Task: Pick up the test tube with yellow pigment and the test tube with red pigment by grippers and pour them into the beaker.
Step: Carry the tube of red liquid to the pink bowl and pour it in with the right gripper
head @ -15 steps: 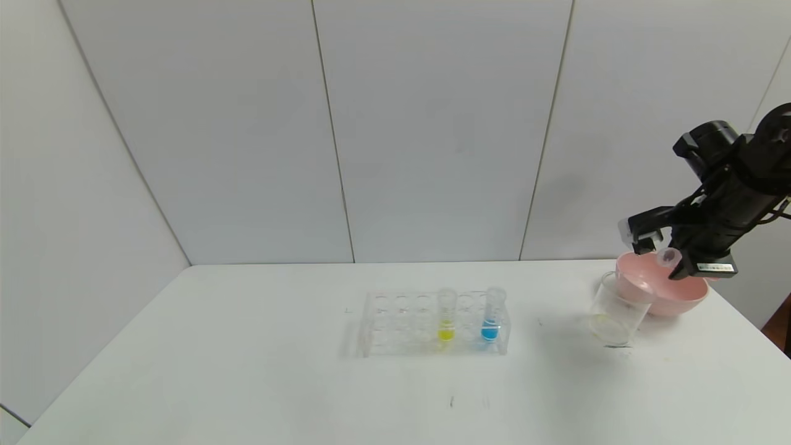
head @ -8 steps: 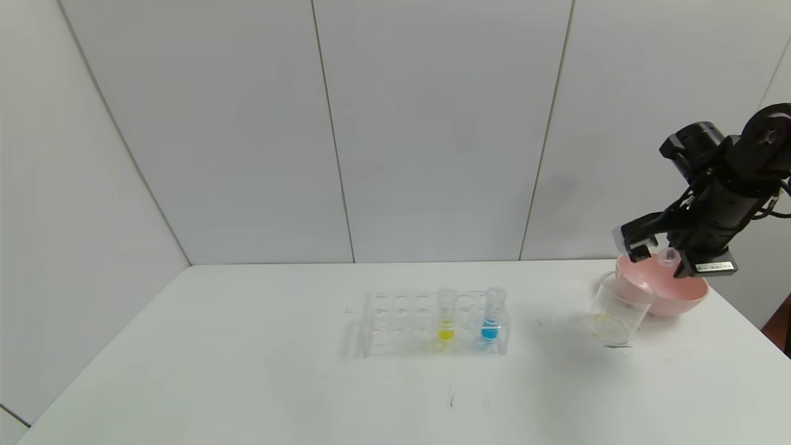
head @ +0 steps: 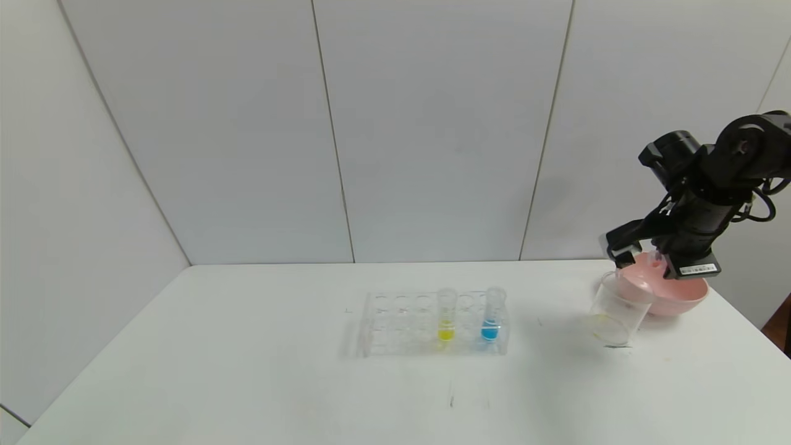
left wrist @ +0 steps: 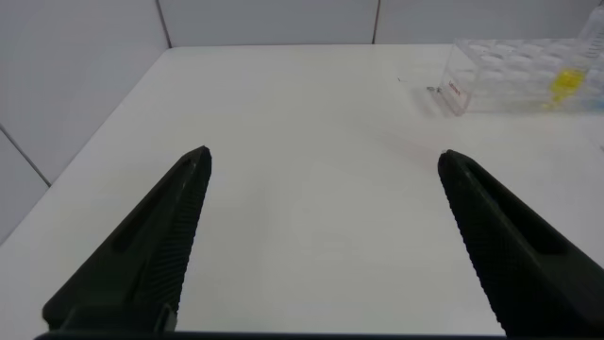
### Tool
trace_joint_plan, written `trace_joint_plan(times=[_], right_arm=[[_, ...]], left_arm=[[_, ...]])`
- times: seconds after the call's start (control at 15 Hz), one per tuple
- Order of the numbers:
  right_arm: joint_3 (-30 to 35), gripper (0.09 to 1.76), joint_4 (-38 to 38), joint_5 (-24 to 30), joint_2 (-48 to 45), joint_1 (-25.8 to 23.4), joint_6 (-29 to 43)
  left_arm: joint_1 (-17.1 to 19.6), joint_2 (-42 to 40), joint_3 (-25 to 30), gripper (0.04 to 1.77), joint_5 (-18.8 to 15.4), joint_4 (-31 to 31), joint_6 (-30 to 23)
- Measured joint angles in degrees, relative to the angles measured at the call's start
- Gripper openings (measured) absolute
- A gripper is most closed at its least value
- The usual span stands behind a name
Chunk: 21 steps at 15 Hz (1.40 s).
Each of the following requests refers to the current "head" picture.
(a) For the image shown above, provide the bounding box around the pink plastic bowl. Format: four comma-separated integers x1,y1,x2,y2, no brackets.
614,252,709,318

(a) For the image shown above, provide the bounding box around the clear plastic test tube rack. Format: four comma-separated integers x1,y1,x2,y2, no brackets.
360,290,511,358

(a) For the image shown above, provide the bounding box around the clear glass beaker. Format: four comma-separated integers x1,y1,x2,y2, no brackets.
586,272,653,348

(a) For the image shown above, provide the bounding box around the test tube with blue pigment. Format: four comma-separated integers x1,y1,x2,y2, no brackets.
481,287,506,342

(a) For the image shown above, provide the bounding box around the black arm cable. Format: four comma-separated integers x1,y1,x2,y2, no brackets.
738,178,791,223

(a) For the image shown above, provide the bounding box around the test tube with yellow pigment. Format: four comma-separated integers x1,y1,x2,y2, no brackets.
436,288,457,342

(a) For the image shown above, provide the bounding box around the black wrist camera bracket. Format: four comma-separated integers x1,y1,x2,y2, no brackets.
606,218,671,254

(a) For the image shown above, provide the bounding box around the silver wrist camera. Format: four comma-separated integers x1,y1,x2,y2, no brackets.
598,238,643,269

